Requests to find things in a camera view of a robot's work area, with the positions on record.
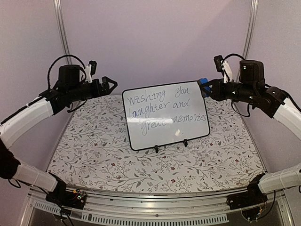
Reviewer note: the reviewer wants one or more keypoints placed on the floral patterned table mat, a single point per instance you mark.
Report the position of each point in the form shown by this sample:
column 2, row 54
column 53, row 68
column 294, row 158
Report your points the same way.
column 94, row 152

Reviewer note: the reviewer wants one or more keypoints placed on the right aluminium frame post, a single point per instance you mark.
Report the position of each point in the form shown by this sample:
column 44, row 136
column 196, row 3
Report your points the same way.
column 250, row 27

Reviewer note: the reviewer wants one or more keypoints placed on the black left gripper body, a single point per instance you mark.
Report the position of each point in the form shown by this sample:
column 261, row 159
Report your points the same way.
column 79, row 94

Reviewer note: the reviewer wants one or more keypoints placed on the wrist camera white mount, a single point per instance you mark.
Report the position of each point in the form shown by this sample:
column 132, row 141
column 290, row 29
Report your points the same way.
column 90, row 70
column 223, row 67

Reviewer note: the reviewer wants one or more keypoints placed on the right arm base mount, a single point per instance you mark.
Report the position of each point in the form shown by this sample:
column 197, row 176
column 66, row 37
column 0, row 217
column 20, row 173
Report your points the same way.
column 253, row 196

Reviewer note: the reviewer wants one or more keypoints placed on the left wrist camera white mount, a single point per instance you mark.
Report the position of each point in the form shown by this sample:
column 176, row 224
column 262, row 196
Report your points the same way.
column 90, row 70

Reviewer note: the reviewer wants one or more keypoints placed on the left aluminium frame post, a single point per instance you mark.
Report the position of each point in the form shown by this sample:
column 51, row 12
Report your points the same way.
column 60, row 24

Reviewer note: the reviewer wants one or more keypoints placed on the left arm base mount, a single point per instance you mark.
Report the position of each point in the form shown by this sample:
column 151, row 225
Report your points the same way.
column 63, row 198

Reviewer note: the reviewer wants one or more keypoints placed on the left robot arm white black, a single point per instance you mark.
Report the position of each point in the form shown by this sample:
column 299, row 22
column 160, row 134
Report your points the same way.
column 74, row 84

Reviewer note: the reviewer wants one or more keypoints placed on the front aluminium rail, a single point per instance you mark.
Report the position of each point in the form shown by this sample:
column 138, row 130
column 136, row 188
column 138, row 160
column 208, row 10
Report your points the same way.
column 120, row 208

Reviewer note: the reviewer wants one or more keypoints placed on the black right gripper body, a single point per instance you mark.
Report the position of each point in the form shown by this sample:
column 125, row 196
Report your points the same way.
column 223, row 95

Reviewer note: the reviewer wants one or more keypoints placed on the white whiteboard black frame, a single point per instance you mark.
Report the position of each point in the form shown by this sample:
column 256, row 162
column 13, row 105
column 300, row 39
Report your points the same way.
column 165, row 114

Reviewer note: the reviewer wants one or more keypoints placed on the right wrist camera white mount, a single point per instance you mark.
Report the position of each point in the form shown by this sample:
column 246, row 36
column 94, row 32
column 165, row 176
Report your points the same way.
column 223, row 67

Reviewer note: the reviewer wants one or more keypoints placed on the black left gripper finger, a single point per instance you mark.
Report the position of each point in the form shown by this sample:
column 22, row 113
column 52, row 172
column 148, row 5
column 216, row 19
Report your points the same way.
column 107, row 90
column 107, row 81

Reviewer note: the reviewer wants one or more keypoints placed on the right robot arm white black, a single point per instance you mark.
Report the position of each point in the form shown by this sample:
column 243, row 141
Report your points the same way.
column 274, row 102

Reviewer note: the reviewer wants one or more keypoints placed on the black wire whiteboard stand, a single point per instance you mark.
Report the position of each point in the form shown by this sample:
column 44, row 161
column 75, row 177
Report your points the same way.
column 156, row 148

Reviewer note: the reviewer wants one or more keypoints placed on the blue whiteboard eraser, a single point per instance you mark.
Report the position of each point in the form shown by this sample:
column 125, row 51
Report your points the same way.
column 202, row 87

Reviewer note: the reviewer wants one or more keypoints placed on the aluminium frame post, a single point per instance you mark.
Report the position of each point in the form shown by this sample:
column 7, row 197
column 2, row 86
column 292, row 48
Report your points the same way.
column 250, row 27
column 60, row 24

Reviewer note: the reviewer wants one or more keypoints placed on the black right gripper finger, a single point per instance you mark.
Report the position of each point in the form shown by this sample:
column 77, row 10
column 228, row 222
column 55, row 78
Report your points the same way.
column 211, row 93
column 211, row 84

